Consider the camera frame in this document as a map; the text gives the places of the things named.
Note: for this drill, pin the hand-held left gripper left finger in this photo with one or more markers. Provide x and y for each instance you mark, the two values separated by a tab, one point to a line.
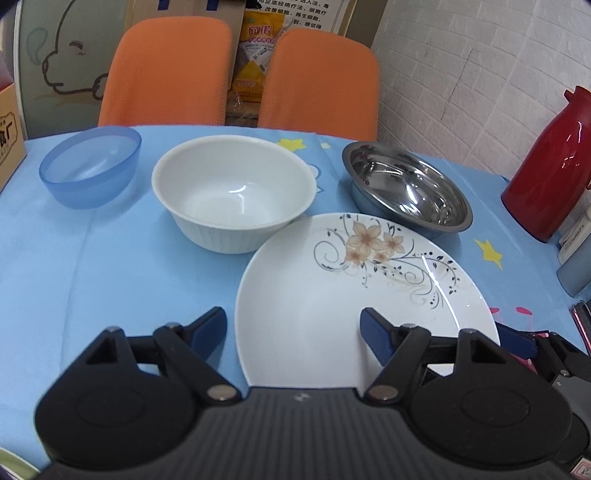
210	331

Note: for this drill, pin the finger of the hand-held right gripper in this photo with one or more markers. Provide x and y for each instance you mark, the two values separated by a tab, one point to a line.
518	344

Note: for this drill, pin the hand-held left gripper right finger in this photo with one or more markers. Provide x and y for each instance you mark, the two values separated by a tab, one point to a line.
375	336

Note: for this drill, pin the white floral plate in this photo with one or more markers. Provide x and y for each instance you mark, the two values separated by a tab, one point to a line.
314	304

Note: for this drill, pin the white ribbed bowl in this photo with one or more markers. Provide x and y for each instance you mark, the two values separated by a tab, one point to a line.
231	203

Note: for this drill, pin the stainless steel bowl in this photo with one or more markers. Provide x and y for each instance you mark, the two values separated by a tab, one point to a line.
406	189

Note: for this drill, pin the blue plastic bowl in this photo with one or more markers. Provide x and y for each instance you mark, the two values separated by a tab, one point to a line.
87	170

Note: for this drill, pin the light green plate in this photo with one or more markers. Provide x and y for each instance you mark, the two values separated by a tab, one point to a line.
14	466

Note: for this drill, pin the light blue tumbler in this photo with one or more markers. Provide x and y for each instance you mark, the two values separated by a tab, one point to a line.
575	279

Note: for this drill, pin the blue printed tablecloth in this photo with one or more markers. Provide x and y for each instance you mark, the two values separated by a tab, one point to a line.
115	277

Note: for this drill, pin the red thermos jug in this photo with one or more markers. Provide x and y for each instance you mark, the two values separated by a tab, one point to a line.
549	170

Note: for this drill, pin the orange chair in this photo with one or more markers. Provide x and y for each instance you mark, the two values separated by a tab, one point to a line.
171	69
318	87

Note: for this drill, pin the yellow packet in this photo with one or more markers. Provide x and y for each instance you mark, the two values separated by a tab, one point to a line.
253	60

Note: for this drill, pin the snack cardboard box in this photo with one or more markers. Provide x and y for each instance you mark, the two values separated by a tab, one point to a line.
9	143

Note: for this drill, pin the frosted glass door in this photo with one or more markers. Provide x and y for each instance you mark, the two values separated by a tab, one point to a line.
60	60

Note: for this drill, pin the framed sign board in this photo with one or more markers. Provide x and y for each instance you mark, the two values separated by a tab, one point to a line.
300	14

